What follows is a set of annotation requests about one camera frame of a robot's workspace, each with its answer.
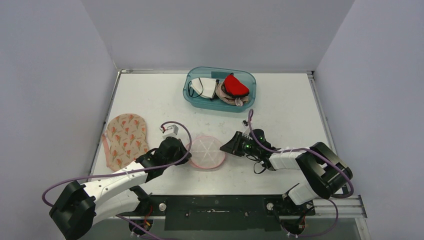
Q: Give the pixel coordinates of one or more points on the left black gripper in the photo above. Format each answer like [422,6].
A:
[182,150]

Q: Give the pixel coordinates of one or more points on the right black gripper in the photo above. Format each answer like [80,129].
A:
[236,143]

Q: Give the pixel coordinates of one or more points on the white mesh laundry bag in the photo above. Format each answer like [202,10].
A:
[206,154]

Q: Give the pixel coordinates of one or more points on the beige bra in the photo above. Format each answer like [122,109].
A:
[230,100]

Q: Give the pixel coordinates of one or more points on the red bra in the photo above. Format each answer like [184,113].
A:
[234,88]

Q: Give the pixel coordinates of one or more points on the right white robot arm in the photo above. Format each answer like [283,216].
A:
[325,173]

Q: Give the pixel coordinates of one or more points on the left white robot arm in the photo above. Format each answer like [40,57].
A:
[80,206]

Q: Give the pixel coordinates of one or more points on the floral beige laundry bag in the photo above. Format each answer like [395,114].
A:
[124,140]

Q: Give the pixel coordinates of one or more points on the white bra with black trim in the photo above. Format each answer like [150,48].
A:
[202,87]

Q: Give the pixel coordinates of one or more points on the teal plastic bin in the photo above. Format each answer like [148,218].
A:
[220,74]

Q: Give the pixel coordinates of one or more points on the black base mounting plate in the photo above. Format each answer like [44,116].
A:
[222,212]

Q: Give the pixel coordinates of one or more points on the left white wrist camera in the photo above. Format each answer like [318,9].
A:
[170,131]

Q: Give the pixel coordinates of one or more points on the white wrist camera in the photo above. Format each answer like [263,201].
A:
[246,130]
[170,131]

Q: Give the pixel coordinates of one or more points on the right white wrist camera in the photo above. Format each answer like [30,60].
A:
[246,130]

